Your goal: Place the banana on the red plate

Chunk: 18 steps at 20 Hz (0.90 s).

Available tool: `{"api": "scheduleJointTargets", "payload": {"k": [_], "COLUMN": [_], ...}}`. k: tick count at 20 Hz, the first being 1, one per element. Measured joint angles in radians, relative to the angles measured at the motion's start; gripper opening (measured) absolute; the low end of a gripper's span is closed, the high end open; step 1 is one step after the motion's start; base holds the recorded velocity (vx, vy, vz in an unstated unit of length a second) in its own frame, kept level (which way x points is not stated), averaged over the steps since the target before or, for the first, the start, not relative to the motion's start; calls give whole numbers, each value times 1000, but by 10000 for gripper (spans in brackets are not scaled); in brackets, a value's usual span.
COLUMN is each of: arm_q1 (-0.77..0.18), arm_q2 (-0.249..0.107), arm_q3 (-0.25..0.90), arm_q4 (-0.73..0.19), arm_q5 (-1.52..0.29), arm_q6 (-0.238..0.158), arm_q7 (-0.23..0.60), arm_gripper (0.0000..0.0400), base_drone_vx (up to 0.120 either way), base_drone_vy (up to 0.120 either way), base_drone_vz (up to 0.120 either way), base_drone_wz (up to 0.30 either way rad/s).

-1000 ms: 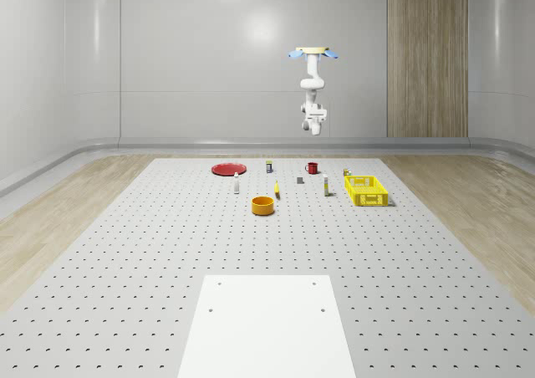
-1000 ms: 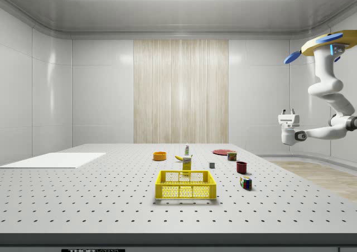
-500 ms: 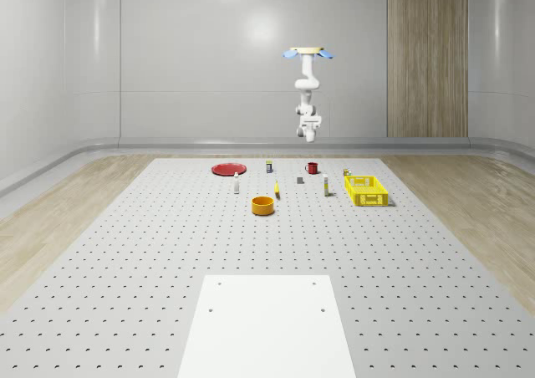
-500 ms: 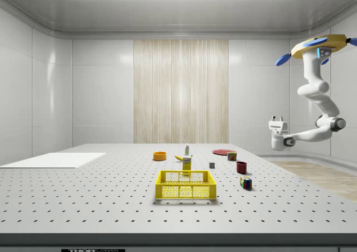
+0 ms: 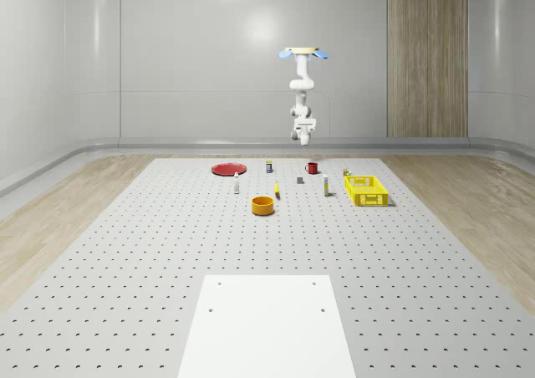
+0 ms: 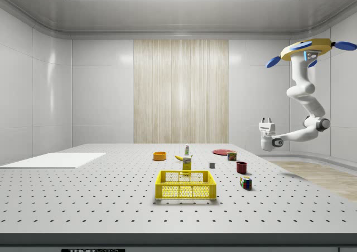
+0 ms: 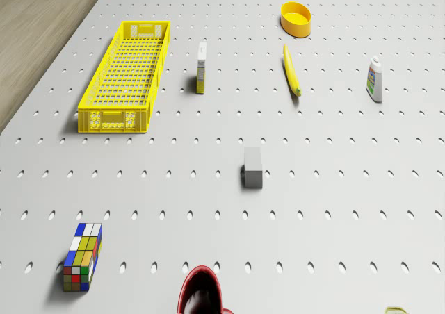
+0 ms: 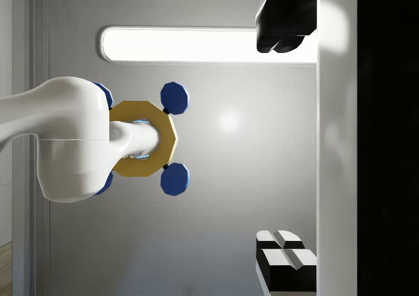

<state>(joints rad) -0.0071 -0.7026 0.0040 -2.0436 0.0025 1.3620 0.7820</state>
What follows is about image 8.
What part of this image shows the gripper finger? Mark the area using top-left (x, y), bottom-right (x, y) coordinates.
top-left (255, 229), bottom-right (318, 296)
top-left (255, 0), bottom-right (318, 54)

